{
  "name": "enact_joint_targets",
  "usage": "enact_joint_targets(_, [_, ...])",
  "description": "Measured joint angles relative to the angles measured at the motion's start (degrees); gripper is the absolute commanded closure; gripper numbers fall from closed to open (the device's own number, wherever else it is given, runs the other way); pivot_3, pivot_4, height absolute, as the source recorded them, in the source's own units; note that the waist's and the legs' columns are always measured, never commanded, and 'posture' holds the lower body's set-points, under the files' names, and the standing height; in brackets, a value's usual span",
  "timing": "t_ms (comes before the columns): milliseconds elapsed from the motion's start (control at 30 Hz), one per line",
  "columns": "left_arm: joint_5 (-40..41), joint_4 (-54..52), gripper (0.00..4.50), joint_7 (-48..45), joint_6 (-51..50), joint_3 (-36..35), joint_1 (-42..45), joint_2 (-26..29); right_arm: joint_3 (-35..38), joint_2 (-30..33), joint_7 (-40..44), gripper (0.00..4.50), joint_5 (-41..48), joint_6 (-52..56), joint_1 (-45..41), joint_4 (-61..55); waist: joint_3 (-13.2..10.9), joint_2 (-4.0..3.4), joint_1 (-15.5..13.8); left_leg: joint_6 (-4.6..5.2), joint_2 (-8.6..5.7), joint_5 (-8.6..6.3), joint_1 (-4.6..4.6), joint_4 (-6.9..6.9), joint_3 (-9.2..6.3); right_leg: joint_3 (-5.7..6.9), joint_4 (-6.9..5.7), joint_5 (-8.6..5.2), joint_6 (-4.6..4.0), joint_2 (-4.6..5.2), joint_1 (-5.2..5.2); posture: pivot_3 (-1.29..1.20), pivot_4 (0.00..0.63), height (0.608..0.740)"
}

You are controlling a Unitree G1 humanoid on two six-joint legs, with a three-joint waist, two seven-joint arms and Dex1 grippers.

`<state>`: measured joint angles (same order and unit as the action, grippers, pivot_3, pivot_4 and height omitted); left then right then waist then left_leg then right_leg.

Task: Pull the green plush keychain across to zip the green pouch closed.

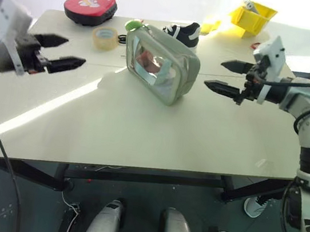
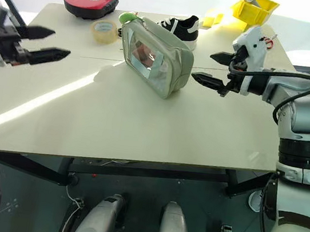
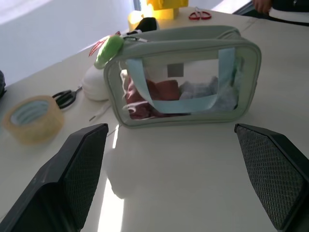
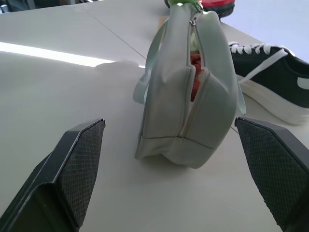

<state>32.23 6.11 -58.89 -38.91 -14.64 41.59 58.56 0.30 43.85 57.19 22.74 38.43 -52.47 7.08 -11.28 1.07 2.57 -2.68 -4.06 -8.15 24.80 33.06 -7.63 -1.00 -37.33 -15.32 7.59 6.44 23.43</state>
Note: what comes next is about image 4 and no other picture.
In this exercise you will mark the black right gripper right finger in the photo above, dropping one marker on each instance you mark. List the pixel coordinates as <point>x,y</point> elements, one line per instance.
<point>277,169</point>

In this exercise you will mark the red cloth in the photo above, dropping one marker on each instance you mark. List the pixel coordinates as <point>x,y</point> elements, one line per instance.
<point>196,77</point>

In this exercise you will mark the pale green zippered bag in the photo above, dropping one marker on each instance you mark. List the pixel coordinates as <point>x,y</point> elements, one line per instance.
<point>178,101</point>

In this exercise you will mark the red and black round object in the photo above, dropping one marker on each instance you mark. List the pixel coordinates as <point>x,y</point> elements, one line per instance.
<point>214,6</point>

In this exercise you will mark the black and white sneaker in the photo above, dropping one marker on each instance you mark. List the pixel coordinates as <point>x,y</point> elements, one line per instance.
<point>270,79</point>

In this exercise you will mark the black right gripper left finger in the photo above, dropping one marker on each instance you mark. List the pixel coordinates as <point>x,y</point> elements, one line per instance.
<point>60,169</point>

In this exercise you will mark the green plush charm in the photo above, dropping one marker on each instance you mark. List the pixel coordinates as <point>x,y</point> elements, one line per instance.
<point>186,2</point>

